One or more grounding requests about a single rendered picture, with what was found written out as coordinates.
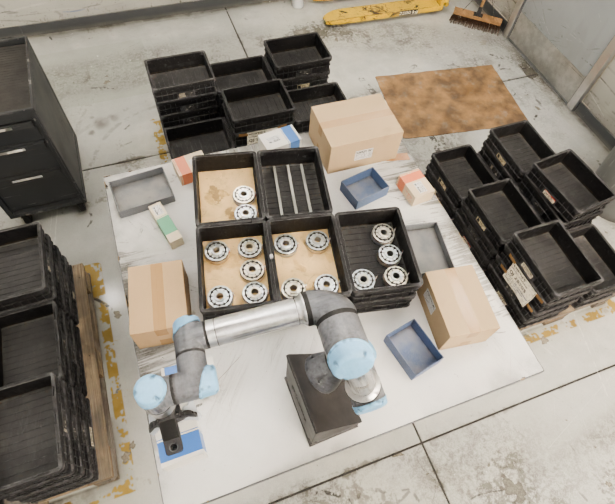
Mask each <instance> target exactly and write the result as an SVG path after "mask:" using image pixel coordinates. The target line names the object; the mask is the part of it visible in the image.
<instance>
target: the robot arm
mask: <svg viewBox="0 0 615 504"><path fill-rule="evenodd" d="M302 324H303V325H305V326H307V327H309V326H313V325H316V327H317V330H318V333H319V336H320V339H321V342H322V345H323V348H324V351H322V352H318V353H314V354H312V355H310V356H309V357H307V359H306V360H305V372H306V375H307V377H308V379H309V381H310V383H311V384H312V385H313V386H314V388H315V389H317V390H318V391H319V392H321V393H324V394H329V393H331V392H332V391H334V390H335V389H336V388H337V387H338V385H339V384H340V383H341V381H342V380H344V383H345V390H346V392H347V394H348V396H349V398H350V401H351V404H352V408H353V410H354V412H355V413H356V414H358V415H360V414H365V413H369V412H372V411H374V410H377V409H379V408H382V407H383V406H385V405H386V404H387V402H388V401H387V398H386V394H385V392H384V389H383V387H382V384H381V381H380V378H379V376H378V374H377V371H376V369H375V367H374V362H375V359H376V357H377V353H376V350H375V348H374V346H373V345H372V343H371V342H370V341H369V340H368V339H367V336H366V333H365V331H364V328H363V326H362V323H361V321H360V318H359V316H358V313H357V310H356V308H355V306H354V304H353V303H352V302H351V301H350V300H349V299H348V298H347V297H345V296H343V295H341V294H339V293H336V292H333V291H329V290H307V291H303V292H299V293H298V294H297V296H296V297H295V298H291V299H287V300H283V301H279V302H275V303H271V304H267V305H263V306H259V307H255V308H251V309H247V310H243V311H239V312H235V313H231V314H227V315H223V316H219V317H215V318H212V319H208V320H204V321H200V319H199V317H197V316H195V315H190V316H188V315H184V316H181V317H179V318H177V319H176V320H175V321H174V323H173V326H172V327H173V337H172V338H173V341H174V349H175V357H176V366H177V373H173V374H170V375H166V376H162V377H161V376H158V375H155V374H147V375H145V376H143V377H141V378H140V379H139V380H138V381H137V382H136V384H135V386H134V389H133V395H134V398H135V400H136V402H137V404H138V405H139V406H140V407H141V408H142V409H144V410H145V411H146V412H147V413H148V414H149V426H148V427H149V428H148V431H149V434H151V435H153V436H154V435H155V434H156V433H158V431H159V430H160V432H161V436H162V441H163V444H164V448H165V452H166V455H167V456H171V455H174V454H177V453H180V452H182V451H183V442H182V438H181V434H180V429H179V425H178V422H180V421H182V420H184V421H186V420H199V419H200V418H201V417H202V415H201V413H200V412H198V410H197V408H196V406H195V403H194V400H198V399H203V398H205V397H208V396H212V395H215V394H217V393H218V391H219V382H218V377H217V372H216V368H215V366H214V365H213V364H211V365H208V364H207V359H206V353H205V349H209V348H213V347H217V346H221V345H224V344H228V343H232V342H236V341H240V340H244V339H248V338H251V337H255V336H259V335H263V334H267V333H271V332H275V331H279V330H282V329H286V328H290V327H294V326H298V325H302ZM186 402H188V404H187V406H183V407H182V410H181V408H180V404H182V403H186Z"/></svg>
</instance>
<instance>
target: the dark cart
mask: <svg viewBox="0 0 615 504"><path fill-rule="evenodd" d="M85 202H87V199H86V192H85V186H84V180H83V173H82V167H81V160H80V154H79V147H78V141H77V136H76V134H75V132H74V130H73V128H72V126H71V124H70V122H69V120H68V118H67V116H66V114H65V112H64V110H63V108H62V106H61V104H60V102H59V100H58V98H57V96H56V94H55V92H54V90H53V88H52V86H51V84H50V82H49V80H48V78H47V76H46V74H45V72H44V70H43V68H42V66H41V64H40V62H39V60H38V58H37V56H36V54H35V52H34V50H33V48H32V46H31V44H30V42H29V40H28V38H27V36H21V37H14V38H7V39H0V207H1V208H2V209H3V210H4V212H5V213H6V214H7V215H8V216H9V217H10V219H14V218H18V217H21V219H22V218H23V220H24V222H25V223H26V224H28V223H32V222H33V219H32V214H36V213H40V212H45V211H49V210H54V209H58V208H63V207H67V206H71V205H76V204H77V206H79V208H80V210H81V211H84V210H87V209H86V206H85Z"/></svg>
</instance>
